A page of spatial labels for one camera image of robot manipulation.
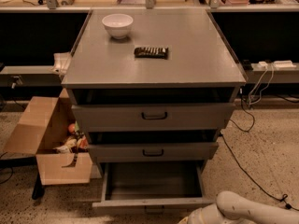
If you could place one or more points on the grey drawer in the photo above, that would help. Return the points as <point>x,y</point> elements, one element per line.
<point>152,188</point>
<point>126,118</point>
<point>153,152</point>

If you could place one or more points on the white ceramic bowl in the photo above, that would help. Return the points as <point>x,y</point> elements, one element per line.
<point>118,26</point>

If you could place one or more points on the grey top drawer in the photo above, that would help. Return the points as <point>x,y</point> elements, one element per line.
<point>126,118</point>

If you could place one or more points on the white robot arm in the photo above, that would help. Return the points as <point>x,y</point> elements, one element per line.
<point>231,208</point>

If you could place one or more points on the grey middle drawer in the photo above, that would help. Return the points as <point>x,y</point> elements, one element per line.
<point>153,152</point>

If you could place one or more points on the toys in cardboard box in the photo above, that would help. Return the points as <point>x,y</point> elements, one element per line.
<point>76,142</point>

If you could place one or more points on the grey drawer cabinet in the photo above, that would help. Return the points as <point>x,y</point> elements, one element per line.
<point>199,69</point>

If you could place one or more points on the white power strip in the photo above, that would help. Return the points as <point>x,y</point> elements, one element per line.
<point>284,64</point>

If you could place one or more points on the grey bottom drawer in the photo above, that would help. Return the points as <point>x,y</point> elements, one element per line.
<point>152,188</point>

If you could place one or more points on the open cardboard box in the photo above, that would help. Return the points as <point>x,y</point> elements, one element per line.
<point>43,126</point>

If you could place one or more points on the dark snack bar wrapper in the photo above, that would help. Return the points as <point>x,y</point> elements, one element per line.
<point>151,52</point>

